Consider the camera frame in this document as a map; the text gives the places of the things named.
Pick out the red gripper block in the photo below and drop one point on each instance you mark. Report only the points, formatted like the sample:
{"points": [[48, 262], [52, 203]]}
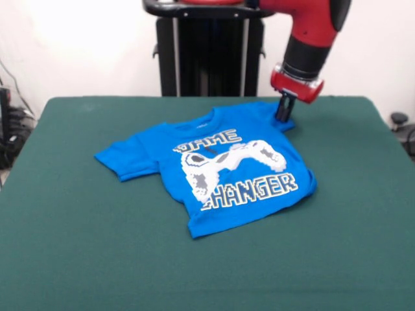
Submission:
{"points": [[295, 85]]}

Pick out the blue printed t-shirt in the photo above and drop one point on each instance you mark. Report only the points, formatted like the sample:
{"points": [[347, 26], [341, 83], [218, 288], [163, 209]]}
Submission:
{"points": [[243, 210]]}

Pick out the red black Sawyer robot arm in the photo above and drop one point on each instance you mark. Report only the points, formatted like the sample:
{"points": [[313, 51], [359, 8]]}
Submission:
{"points": [[311, 32]]}

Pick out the dark green table cloth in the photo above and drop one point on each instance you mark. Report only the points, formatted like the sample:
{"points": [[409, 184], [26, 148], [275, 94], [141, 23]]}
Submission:
{"points": [[97, 259]]}

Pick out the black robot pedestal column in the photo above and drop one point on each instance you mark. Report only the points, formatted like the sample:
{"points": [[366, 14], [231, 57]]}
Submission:
{"points": [[210, 55]]}

